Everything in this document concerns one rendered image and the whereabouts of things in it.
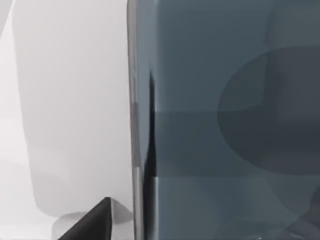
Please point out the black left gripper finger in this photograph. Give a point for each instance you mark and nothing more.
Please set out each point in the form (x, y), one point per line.
(96, 222)

